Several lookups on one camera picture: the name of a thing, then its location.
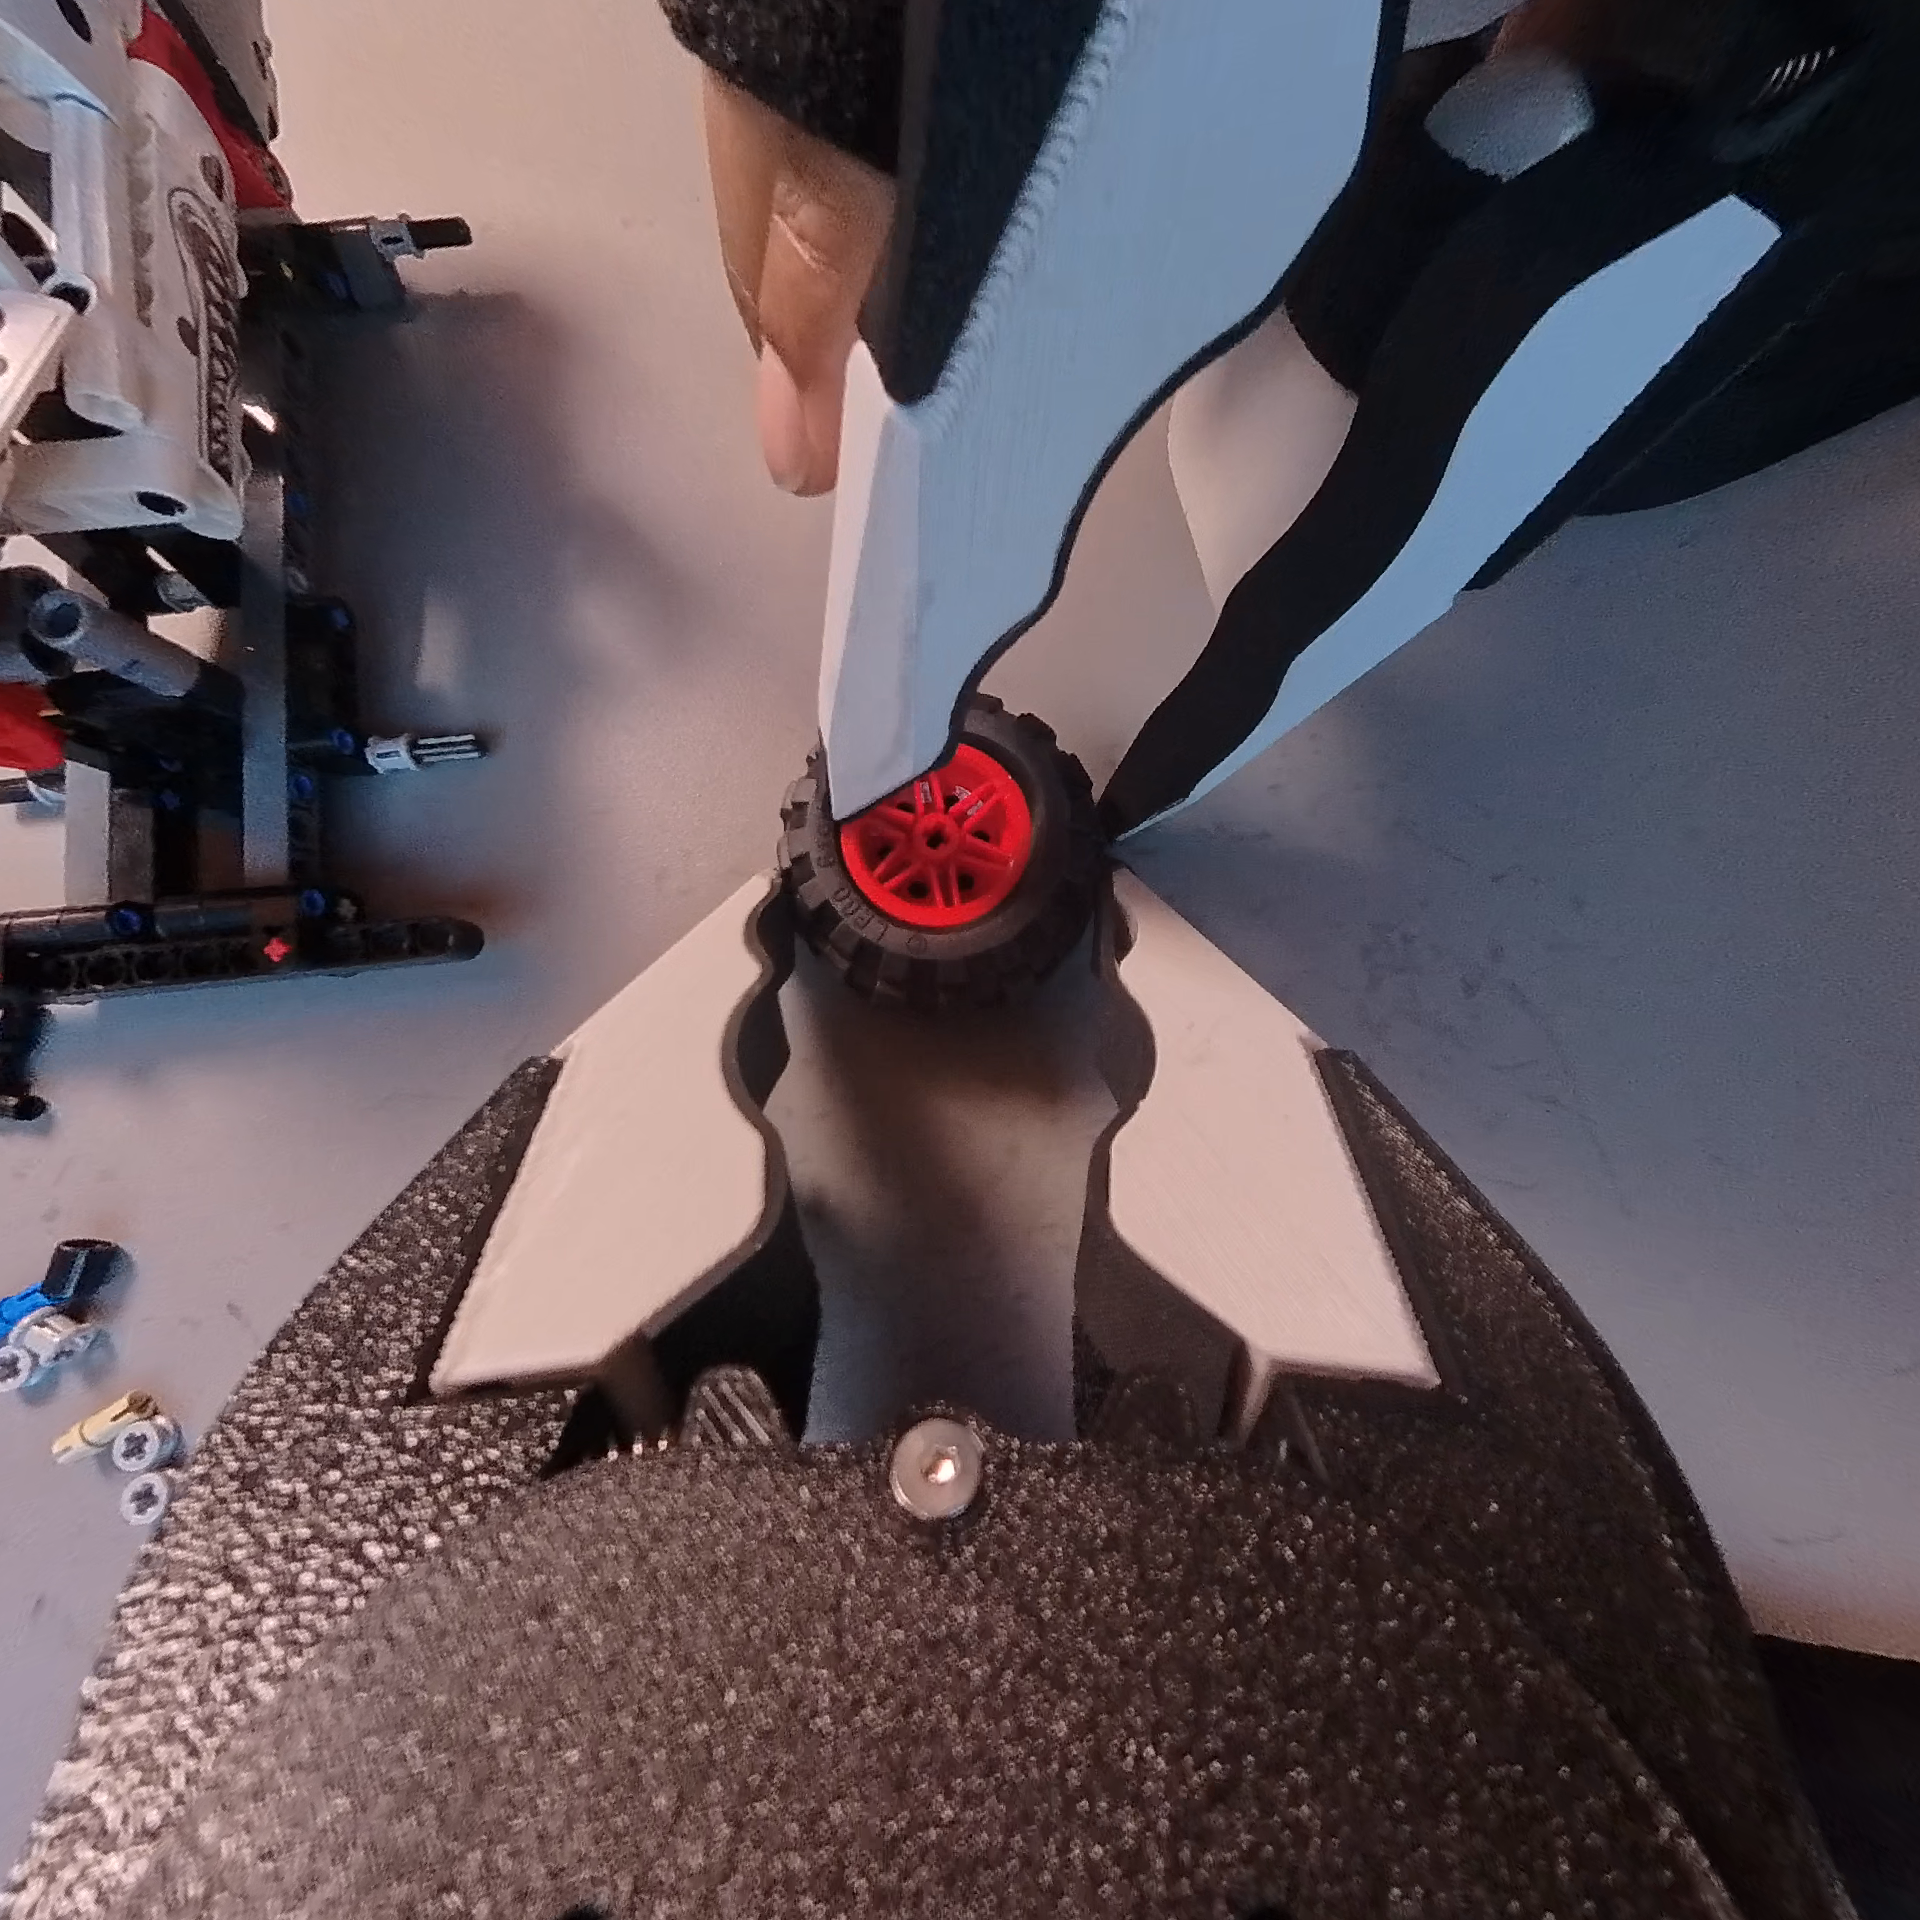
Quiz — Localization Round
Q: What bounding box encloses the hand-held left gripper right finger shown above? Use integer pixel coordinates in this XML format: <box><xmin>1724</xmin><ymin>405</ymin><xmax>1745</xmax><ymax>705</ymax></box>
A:
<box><xmin>1089</xmin><ymin>873</ymin><xmax>1444</xmax><ymax>1403</ymax></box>

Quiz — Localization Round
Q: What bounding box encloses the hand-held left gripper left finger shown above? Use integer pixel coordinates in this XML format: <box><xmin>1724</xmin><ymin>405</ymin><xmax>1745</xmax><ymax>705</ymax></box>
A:
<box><xmin>433</xmin><ymin>873</ymin><xmax>807</xmax><ymax>1403</ymax></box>

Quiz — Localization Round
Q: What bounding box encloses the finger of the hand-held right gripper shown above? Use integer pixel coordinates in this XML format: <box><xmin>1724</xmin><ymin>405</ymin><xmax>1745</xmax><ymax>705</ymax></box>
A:
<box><xmin>1096</xmin><ymin>190</ymin><xmax>1874</xmax><ymax>837</ymax></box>
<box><xmin>816</xmin><ymin>0</ymin><xmax>1412</xmax><ymax>827</ymax></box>

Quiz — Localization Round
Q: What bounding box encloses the black toy tire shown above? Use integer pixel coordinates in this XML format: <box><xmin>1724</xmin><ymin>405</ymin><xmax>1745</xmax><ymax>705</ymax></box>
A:
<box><xmin>776</xmin><ymin>698</ymin><xmax>1107</xmax><ymax>1013</ymax></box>

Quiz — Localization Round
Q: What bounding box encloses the red toy wheel hub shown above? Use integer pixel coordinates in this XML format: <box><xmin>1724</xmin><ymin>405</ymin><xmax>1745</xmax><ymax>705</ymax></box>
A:
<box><xmin>835</xmin><ymin>753</ymin><xmax>1048</xmax><ymax>932</ymax></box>

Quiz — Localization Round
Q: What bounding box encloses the white toy brick truck model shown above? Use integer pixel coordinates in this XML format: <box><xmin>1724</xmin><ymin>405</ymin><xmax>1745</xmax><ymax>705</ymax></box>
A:
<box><xmin>0</xmin><ymin>0</ymin><xmax>490</xmax><ymax>1127</ymax></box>

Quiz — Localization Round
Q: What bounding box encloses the person's right hand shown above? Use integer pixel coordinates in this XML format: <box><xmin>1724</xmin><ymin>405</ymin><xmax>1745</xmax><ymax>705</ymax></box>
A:
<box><xmin>699</xmin><ymin>54</ymin><xmax>908</xmax><ymax>502</ymax></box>

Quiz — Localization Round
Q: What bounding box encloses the cluster of small toy pins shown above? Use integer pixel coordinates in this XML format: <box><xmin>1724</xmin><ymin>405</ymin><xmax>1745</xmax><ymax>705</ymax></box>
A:
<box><xmin>0</xmin><ymin>1237</ymin><xmax>187</xmax><ymax>1522</ymax></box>

